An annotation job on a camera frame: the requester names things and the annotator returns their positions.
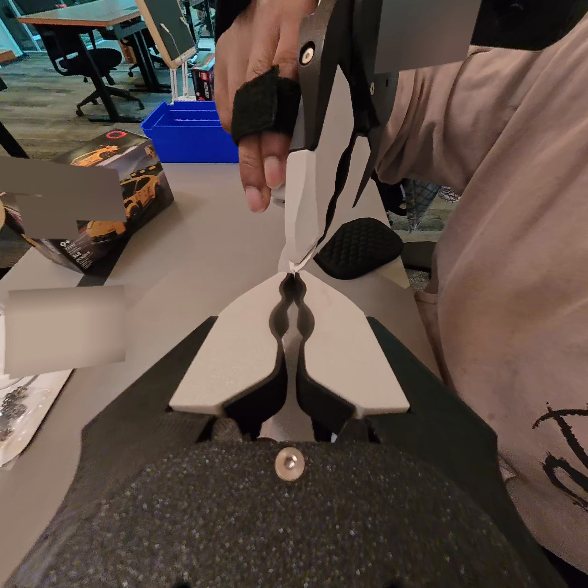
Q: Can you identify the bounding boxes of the small toy set box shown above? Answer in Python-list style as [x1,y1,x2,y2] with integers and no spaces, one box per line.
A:
[190,55,217,101]

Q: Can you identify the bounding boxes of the wooden top office table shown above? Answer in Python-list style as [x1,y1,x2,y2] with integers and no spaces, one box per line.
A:
[17,0,159,124]

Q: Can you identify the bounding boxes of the black wrist rest pad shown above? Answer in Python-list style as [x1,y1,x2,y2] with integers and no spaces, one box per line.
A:
[314,217,404,280]

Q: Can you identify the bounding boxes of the blue storage bin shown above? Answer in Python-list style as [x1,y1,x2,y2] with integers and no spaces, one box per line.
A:
[140,100,239,164]

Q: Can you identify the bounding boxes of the white brick-print paper bag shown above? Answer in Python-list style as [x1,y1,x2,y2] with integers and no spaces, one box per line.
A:
[259,232,323,442]

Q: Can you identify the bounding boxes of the toy car set box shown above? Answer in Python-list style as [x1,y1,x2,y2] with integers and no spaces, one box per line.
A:
[0,129,174,276]

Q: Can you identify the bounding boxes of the black office chair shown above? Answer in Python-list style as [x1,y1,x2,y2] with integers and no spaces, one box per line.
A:
[36,23,145,118]

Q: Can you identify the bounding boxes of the person's beige sweatshirt torso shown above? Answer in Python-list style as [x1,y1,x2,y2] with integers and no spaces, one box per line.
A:
[374,14,588,572]

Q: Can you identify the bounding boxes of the wooden board book stand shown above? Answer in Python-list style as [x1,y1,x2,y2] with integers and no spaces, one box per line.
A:
[135,0,199,99]

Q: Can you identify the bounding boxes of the small clear plastic parts bag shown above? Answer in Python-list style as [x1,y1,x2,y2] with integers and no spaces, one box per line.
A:
[0,370,73,470]

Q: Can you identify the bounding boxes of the person's right hand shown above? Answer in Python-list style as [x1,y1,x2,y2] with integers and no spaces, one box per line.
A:
[215,0,318,213]

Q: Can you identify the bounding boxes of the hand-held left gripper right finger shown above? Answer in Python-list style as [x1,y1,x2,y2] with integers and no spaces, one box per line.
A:
[294,272,409,441]

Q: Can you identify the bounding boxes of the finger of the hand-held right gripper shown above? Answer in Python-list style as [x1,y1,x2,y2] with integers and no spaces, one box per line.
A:
[352,130,383,209]
[284,65,355,251]

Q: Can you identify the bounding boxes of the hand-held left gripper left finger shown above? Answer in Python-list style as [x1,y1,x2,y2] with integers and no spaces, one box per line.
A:
[169,272,291,441]

